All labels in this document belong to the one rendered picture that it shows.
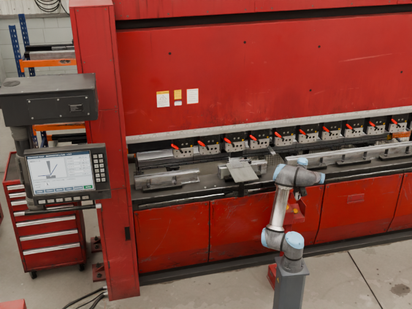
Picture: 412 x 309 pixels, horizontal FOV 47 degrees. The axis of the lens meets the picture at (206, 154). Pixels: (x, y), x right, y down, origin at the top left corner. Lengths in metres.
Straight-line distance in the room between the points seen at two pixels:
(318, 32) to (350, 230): 1.84
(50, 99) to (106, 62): 0.49
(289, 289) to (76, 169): 1.52
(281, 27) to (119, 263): 2.10
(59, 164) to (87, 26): 0.82
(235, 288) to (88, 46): 2.27
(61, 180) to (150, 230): 1.10
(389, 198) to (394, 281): 0.70
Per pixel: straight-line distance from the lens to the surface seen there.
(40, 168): 2.87
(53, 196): 2.96
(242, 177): 3.57
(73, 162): 2.83
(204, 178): 3.79
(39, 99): 2.70
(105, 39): 2.96
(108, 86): 3.05
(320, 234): 4.35
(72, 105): 2.70
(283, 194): 3.01
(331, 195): 4.12
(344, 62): 3.73
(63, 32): 7.59
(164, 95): 3.34
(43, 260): 4.23
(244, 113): 3.55
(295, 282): 3.18
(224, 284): 4.12
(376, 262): 4.56
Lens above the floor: 2.88
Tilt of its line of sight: 29 degrees down
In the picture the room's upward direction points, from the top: straight up
